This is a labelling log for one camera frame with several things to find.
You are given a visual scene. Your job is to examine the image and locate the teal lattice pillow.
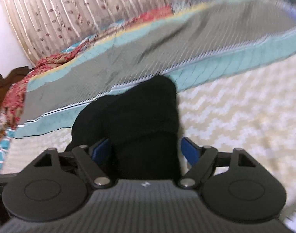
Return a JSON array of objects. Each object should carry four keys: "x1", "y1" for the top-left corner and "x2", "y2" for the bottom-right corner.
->
[{"x1": 0, "y1": 128, "x2": 14, "y2": 173}]

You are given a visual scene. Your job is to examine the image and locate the floral beige curtain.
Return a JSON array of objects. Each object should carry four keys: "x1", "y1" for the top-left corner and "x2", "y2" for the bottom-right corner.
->
[{"x1": 0, "y1": 0, "x2": 227, "y2": 65}]

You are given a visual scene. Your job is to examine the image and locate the black pants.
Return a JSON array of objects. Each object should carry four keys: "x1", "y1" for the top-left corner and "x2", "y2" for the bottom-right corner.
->
[{"x1": 65, "y1": 76, "x2": 181, "y2": 180}]

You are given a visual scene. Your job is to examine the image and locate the carved wooden headboard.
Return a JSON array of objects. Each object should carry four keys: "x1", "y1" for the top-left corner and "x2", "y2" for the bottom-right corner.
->
[{"x1": 0, "y1": 66, "x2": 32, "y2": 108}]

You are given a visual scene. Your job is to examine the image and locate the striped patterned bedsheet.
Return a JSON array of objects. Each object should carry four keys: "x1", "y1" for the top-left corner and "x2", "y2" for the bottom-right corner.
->
[{"x1": 0, "y1": 0, "x2": 296, "y2": 224}]

